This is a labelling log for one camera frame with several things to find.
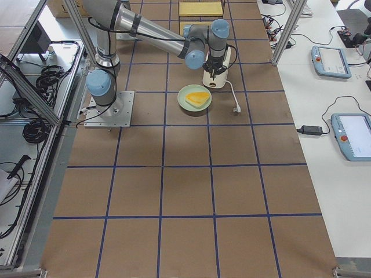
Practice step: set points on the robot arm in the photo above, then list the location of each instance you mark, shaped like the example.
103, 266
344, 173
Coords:
201, 46

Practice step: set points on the cardboard box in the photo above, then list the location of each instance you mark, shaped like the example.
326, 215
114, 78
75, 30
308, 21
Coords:
59, 9

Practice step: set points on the bread slice on plate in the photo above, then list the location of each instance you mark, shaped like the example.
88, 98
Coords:
197, 99

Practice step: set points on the teach pendant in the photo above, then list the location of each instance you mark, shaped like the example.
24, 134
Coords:
330, 62
352, 133

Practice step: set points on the aluminium frame post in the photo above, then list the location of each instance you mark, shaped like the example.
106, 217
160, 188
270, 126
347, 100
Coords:
287, 31

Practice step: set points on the white toaster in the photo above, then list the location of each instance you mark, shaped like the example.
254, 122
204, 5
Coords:
219, 80

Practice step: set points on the green plate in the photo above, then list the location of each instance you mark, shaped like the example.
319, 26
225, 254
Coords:
189, 89

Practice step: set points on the black power adapter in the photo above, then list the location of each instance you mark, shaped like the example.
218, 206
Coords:
310, 130

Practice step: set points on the lower teach pendant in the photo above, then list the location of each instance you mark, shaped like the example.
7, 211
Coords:
352, 133

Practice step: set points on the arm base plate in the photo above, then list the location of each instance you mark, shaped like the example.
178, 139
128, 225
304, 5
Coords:
118, 115

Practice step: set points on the wooden board in basket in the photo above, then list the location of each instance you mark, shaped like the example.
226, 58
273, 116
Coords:
201, 8

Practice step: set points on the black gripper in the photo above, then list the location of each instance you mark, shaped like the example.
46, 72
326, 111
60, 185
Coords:
213, 63

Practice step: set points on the upper teach pendant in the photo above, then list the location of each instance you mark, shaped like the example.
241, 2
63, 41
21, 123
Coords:
330, 62

